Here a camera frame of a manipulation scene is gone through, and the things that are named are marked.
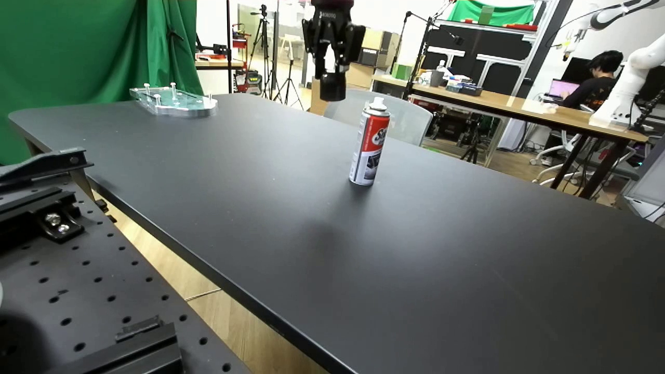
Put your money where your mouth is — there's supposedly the clear acrylic tray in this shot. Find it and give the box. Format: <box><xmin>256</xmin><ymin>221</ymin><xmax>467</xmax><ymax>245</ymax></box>
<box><xmin>128</xmin><ymin>84</ymin><xmax>217</xmax><ymax>116</ymax></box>

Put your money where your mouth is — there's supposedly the red white spray can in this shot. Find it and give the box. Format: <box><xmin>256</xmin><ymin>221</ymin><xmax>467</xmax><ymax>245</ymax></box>
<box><xmin>350</xmin><ymin>96</ymin><xmax>391</xmax><ymax>188</ymax></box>

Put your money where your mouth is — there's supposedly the pink laptop screen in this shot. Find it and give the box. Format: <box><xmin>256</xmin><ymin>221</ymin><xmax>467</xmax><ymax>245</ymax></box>
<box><xmin>546</xmin><ymin>80</ymin><xmax>577</xmax><ymax>103</ymax></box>

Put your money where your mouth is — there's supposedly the black white shelving unit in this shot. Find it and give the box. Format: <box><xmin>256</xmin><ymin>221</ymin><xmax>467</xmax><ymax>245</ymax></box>
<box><xmin>420</xmin><ymin>24</ymin><xmax>539</xmax><ymax>94</ymax></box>

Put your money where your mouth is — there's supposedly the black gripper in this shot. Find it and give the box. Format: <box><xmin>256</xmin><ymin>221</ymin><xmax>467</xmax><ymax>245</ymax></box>
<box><xmin>302</xmin><ymin>0</ymin><xmax>365</xmax><ymax>80</ymax></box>

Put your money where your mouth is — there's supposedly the green cloth on shelf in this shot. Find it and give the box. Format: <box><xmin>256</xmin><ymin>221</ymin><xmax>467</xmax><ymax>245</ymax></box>
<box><xmin>446</xmin><ymin>0</ymin><xmax>537</xmax><ymax>28</ymax></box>

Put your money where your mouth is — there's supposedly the grey office chair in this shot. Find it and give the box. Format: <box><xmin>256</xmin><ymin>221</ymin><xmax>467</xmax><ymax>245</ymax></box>
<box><xmin>324</xmin><ymin>88</ymin><xmax>432</xmax><ymax>146</ymax></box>

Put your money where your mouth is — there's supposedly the camera tripod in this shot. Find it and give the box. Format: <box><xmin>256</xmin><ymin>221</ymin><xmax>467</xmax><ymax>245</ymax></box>
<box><xmin>250</xmin><ymin>4</ymin><xmax>274</xmax><ymax>97</ymax></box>

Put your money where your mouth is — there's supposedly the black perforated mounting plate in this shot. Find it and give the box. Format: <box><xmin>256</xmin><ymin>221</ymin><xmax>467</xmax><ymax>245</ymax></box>
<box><xmin>0</xmin><ymin>186</ymin><xmax>247</xmax><ymax>374</ymax></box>

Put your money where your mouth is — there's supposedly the seated person in black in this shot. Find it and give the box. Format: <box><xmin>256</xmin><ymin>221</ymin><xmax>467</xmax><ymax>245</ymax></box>
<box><xmin>563</xmin><ymin>50</ymin><xmax>624</xmax><ymax>111</ymax></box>

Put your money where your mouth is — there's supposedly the long wooden desk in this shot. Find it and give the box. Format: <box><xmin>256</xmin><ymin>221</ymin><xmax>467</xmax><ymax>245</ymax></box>
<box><xmin>372</xmin><ymin>74</ymin><xmax>649</xmax><ymax>199</ymax></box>

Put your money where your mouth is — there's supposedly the green backdrop curtain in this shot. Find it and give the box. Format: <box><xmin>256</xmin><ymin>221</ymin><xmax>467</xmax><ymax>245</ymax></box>
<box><xmin>0</xmin><ymin>0</ymin><xmax>201</xmax><ymax>164</ymax></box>

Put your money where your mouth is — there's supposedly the black metal bracket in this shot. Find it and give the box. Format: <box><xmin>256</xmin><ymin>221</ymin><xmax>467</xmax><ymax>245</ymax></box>
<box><xmin>0</xmin><ymin>148</ymin><xmax>89</xmax><ymax>190</ymax></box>

